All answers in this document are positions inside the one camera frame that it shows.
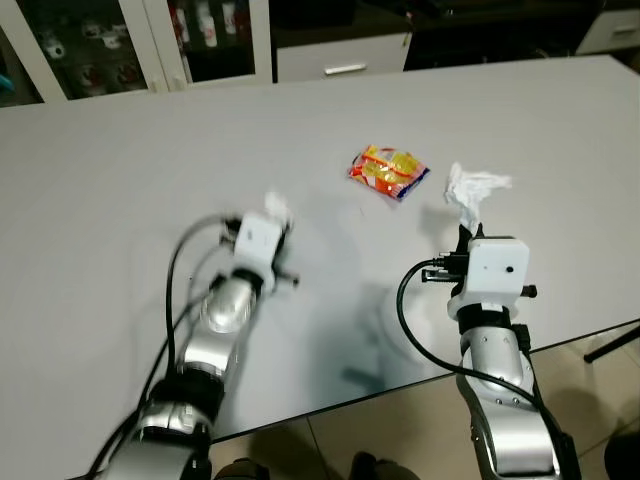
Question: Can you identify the small white tissue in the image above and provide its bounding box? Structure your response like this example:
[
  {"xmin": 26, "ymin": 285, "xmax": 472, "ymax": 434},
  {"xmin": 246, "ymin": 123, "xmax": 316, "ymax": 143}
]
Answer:
[{"xmin": 262, "ymin": 192, "xmax": 294, "ymax": 223}]

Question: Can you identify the large white tissue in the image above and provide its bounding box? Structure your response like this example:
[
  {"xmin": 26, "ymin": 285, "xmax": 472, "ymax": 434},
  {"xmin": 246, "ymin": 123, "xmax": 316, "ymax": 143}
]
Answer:
[{"xmin": 444, "ymin": 162, "xmax": 514, "ymax": 234}]

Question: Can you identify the orange snack packet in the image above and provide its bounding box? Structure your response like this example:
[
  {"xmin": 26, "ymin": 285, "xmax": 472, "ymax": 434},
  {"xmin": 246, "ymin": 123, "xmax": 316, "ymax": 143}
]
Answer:
[{"xmin": 347, "ymin": 144, "xmax": 431, "ymax": 202}]

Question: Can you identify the black metal leg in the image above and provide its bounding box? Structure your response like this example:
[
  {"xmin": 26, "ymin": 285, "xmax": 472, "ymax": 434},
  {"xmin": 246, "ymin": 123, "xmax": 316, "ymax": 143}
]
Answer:
[{"xmin": 583, "ymin": 326, "xmax": 640, "ymax": 363}]

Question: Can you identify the white drawer unit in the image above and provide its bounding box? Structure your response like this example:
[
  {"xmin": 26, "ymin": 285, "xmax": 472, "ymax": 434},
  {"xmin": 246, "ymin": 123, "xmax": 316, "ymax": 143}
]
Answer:
[
  {"xmin": 275, "ymin": 34, "xmax": 412, "ymax": 82},
  {"xmin": 575, "ymin": 10, "xmax": 640, "ymax": 57}
]

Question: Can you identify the robot left leg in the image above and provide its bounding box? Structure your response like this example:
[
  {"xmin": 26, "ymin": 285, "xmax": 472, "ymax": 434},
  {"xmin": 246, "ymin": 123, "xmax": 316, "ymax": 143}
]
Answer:
[{"xmin": 212, "ymin": 458, "xmax": 263, "ymax": 480}]

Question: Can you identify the robot leg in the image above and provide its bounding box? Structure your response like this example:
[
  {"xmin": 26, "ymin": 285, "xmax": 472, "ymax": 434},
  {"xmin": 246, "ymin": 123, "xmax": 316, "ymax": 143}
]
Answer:
[
  {"xmin": 212, "ymin": 458, "xmax": 263, "ymax": 480},
  {"xmin": 348, "ymin": 452, "xmax": 403, "ymax": 480}
]

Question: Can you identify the robot right leg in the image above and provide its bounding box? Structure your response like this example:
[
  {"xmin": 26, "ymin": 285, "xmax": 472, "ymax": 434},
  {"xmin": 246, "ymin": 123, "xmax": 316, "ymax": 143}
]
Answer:
[{"xmin": 348, "ymin": 452, "xmax": 403, "ymax": 480}]

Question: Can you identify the white glass door cabinet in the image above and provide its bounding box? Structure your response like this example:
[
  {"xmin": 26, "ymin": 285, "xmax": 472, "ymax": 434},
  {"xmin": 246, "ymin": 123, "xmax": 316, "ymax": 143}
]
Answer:
[{"xmin": 0, "ymin": 0, "xmax": 276, "ymax": 106}]

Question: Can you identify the black round object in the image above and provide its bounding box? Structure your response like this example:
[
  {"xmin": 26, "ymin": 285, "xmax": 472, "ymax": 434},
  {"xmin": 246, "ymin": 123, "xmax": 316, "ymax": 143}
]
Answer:
[{"xmin": 605, "ymin": 430, "xmax": 640, "ymax": 480}]

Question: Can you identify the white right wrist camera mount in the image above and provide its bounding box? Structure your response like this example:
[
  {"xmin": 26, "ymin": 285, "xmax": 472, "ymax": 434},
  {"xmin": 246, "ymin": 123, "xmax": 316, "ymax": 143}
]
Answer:
[{"xmin": 447, "ymin": 236, "xmax": 531, "ymax": 324}]

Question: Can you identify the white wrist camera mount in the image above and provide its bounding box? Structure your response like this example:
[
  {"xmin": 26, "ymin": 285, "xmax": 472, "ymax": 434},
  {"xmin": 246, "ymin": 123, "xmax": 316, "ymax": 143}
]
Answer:
[
  {"xmin": 447, "ymin": 236, "xmax": 531, "ymax": 324},
  {"xmin": 234, "ymin": 211, "xmax": 288, "ymax": 279}
]

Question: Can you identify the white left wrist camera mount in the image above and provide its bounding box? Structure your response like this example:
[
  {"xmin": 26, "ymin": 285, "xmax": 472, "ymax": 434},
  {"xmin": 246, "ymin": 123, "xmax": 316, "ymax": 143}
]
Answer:
[{"xmin": 234, "ymin": 211, "xmax": 288, "ymax": 279}]

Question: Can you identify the white table black frame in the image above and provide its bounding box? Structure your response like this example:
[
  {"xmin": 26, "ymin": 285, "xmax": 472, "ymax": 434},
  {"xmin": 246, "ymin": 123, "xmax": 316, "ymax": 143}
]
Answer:
[{"xmin": 0, "ymin": 55, "xmax": 640, "ymax": 446}]

